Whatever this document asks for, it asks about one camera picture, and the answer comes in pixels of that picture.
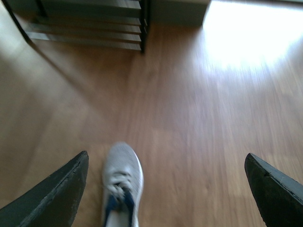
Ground black metal shoe rack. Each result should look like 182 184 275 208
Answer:
1 0 151 52

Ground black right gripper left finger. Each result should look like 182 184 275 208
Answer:
0 151 89 227

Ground grey sneaker with pull tab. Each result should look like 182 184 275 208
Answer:
101 142 144 227

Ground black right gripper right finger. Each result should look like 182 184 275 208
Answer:
244 153 303 227

